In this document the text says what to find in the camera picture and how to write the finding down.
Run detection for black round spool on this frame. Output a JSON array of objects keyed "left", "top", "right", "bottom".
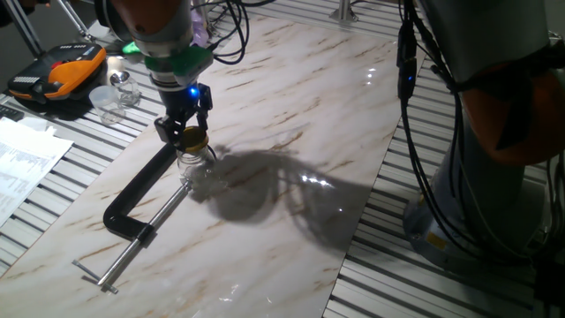
[{"left": 93, "top": 0, "right": 134, "bottom": 44}]

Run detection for black computer keyboard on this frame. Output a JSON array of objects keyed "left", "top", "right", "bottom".
[{"left": 0, "top": 104, "right": 26, "bottom": 123}]

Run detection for purple plastic bag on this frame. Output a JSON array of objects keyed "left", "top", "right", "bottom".
[{"left": 189, "top": 7, "right": 209, "bottom": 49}]

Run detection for printed white paper sheets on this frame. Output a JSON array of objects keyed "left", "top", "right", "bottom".
[{"left": 0, "top": 117, "right": 75, "bottom": 229}]

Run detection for small jar with silver lid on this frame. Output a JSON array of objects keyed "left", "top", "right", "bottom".
[{"left": 109, "top": 71, "right": 142, "bottom": 108}]

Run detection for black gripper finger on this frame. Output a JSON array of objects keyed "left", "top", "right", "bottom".
[
  {"left": 154, "top": 115, "right": 185, "bottom": 147},
  {"left": 197, "top": 84, "right": 214, "bottom": 132}
]

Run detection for black metal C-clamp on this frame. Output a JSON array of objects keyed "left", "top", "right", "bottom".
[{"left": 72, "top": 140, "right": 219, "bottom": 295}]

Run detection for gold metal jar lid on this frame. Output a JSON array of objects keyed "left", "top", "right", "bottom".
[{"left": 179, "top": 125, "right": 210, "bottom": 155}]

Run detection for orange and black teach pendant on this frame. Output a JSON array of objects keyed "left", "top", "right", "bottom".
[{"left": 7, "top": 42, "right": 109, "bottom": 105}]

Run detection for marble pattern board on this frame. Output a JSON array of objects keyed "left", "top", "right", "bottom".
[{"left": 0, "top": 15, "right": 428, "bottom": 318}]

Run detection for grey metal strut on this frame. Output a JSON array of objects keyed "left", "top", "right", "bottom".
[
  {"left": 0, "top": 0, "right": 46, "bottom": 59},
  {"left": 51, "top": 0, "right": 97, "bottom": 44}
]

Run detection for white plastic bottle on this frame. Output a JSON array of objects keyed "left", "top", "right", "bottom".
[{"left": 104, "top": 56, "right": 126, "bottom": 87}]

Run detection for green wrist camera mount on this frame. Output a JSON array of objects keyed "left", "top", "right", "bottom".
[{"left": 122, "top": 41, "right": 215, "bottom": 87}]

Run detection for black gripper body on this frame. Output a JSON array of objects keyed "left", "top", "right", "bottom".
[{"left": 159, "top": 86, "right": 200, "bottom": 129}]

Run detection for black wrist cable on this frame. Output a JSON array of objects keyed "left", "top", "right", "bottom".
[{"left": 192, "top": 0, "right": 277, "bottom": 66}]

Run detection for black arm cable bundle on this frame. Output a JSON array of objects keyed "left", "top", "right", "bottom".
[{"left": 395, "top": 0, "right": 565, "bottom": 267}]

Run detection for silver pole with base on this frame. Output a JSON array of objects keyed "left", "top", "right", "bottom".
[{"left": 328, "top": 0, "right": 360, "bottom": 24}]

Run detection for clear glass jar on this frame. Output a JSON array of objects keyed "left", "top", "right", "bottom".
[{"left": 176, "top": 148, "right": 218, "bottom": 187}]

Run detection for translucent plastic cup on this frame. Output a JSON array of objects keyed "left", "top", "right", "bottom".
[{"left": 88, "top": 85, "right": 127, "bottom": 126}]

